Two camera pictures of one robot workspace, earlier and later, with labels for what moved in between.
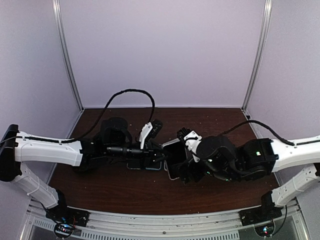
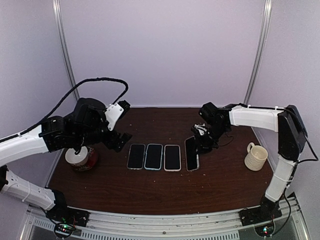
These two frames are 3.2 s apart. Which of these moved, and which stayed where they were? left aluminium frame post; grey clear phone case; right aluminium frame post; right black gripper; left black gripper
Moved: left black gripper; right black gripper; grey clear phone case
Stayed: right aluminium frame post; left aluminium frame post
